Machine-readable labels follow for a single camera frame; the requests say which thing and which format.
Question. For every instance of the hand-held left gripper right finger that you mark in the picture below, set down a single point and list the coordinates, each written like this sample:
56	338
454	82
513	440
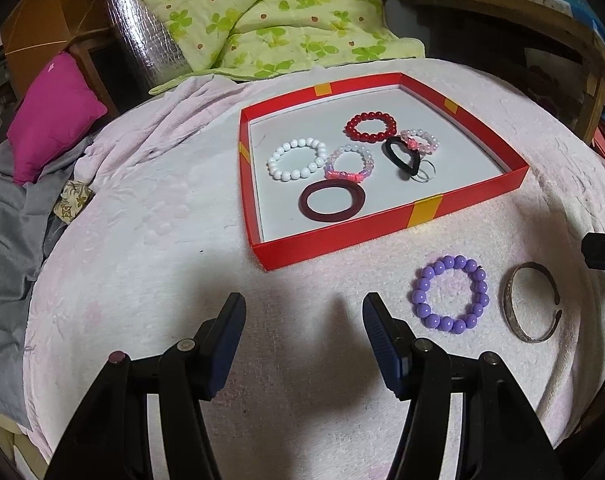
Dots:
382	340

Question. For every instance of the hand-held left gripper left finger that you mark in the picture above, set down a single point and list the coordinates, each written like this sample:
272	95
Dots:
225	340

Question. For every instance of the red shallow tray box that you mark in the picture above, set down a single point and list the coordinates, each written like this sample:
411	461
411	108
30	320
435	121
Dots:
332	247

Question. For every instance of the silver bangle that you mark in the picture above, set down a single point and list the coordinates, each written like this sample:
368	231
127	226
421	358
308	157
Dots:
510	315

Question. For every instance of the pale pink fleece blanket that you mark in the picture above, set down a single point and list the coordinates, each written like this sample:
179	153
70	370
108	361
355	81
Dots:
157	260

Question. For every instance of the small patterned cloth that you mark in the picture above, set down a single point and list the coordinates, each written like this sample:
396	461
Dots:
72	200

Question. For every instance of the blue and white box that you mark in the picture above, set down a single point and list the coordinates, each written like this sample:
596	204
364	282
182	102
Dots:
590	22

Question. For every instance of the grey blanket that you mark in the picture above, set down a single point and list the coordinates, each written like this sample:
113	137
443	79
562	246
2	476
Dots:
7	260

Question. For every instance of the wooden table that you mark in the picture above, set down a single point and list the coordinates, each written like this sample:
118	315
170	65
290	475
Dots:
507	15

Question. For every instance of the white patterned box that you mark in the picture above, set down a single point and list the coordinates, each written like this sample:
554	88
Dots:
542	0

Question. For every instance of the magenta pillow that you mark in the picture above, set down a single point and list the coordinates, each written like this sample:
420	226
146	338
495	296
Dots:
52	110

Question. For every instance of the silver foil insulation sheet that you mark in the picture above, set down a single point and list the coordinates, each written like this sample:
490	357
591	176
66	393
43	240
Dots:
142	45

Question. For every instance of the green clover print quilt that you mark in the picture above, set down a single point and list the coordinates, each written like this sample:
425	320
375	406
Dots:
262	25

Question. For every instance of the brown cardboard panel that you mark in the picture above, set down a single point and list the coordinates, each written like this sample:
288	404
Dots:
37	25

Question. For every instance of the wooden chair frame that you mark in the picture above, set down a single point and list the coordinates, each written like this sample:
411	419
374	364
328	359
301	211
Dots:
85	62

